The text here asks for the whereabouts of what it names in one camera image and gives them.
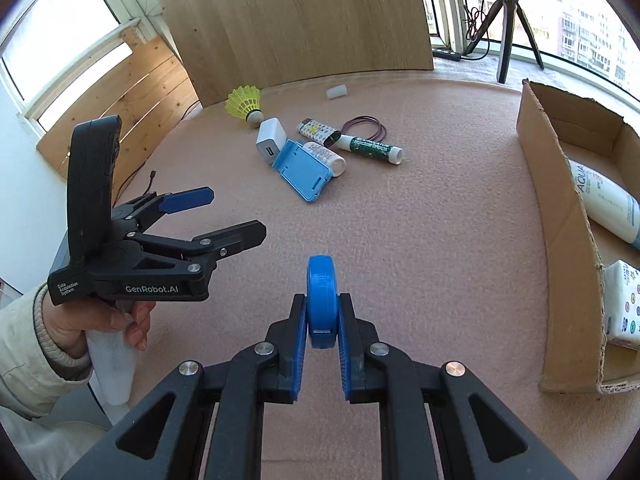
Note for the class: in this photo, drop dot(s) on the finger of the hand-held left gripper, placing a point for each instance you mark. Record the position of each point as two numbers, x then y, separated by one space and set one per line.
187 199
235 237

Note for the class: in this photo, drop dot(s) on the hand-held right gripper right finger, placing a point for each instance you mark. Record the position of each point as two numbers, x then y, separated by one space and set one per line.
345 345

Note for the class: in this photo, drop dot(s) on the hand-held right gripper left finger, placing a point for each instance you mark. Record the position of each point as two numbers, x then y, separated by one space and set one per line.
299 340

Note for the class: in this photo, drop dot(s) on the blue round tape measure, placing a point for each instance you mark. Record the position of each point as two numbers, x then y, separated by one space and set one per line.
322 290

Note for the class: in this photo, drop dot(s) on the blue phone stand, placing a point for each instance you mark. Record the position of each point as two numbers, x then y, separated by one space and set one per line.
302 172

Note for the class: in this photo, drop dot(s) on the white charger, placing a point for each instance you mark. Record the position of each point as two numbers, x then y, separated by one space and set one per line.
270 140

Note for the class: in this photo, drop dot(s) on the small white patterned bottle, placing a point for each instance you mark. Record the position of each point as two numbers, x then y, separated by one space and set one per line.
330 160

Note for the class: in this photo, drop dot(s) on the white patterned lighter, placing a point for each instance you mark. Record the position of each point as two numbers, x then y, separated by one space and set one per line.
317 131

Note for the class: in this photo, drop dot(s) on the green and white tube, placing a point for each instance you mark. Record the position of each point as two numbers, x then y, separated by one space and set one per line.
370 149

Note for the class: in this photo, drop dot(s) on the cardboard box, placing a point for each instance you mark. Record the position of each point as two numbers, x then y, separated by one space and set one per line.
555 200

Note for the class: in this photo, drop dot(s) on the patterned tissue packet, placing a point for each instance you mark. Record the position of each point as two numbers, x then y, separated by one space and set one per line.
622 305

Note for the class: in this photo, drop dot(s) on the white and blue lotion tube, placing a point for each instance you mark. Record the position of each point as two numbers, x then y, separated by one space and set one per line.
605 200

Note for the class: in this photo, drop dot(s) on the person's left forearm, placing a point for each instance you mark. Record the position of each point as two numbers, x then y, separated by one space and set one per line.
30 360

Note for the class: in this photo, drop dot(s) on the person's left hand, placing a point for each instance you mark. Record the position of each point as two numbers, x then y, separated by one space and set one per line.
70 325

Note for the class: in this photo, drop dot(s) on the pine plank board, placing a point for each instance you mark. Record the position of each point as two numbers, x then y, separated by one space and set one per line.
140 90

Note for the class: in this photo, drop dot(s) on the yellow shuttlecock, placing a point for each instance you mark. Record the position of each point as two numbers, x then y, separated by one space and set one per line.
242 102

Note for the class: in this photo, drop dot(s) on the white eraser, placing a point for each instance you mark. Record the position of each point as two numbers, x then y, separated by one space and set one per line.
336 92

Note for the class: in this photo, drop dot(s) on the dark rubber bands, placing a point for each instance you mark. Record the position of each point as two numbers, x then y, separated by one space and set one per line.
384 130

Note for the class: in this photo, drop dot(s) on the oak wood panel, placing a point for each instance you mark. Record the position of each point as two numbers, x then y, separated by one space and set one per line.
300 25

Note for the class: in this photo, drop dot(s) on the person's cream jacket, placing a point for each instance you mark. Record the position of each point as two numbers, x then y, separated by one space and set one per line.
45 440

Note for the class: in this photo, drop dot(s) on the black power strip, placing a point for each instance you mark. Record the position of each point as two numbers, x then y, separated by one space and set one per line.
445 54

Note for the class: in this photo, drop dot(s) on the black tripod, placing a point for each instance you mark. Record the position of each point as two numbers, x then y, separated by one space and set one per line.
505 35

